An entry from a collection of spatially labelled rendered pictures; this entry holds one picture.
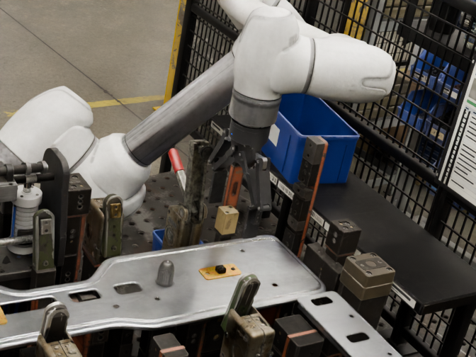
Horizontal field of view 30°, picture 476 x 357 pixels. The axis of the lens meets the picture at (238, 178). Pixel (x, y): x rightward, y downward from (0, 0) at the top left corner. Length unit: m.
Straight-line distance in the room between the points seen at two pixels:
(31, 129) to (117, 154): 0.22
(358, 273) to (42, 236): 0.63
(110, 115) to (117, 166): 2.62
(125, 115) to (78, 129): 2.63
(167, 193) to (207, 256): 0.86
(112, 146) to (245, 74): 0.78
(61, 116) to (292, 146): 0.58
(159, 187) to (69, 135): 0.53
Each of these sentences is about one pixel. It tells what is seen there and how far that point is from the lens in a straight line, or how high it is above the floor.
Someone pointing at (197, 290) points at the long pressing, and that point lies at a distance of 1.73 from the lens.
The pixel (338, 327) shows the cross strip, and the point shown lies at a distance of 1.73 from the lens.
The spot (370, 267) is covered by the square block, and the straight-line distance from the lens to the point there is 1.83.
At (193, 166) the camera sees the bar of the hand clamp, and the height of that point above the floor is 1.17.
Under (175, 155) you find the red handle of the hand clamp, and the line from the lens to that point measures 1.91.
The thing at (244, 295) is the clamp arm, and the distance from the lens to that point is 1.60.
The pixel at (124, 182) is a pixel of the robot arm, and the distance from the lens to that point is 2.29.
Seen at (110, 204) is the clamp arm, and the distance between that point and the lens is 1.78.
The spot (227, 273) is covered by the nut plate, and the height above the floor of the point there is 1.00.
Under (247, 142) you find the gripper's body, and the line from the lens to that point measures 1.62.
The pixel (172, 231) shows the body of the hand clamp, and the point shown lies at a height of 1.00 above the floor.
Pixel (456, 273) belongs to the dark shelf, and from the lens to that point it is 1.97.
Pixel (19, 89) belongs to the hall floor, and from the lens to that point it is 5.08.
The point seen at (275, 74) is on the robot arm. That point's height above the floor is 1.45.
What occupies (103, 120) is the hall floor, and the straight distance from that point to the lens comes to 4.82.
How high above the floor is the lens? 1.97
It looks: 26 degrees down
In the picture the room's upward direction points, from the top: 12 degrees clockwise
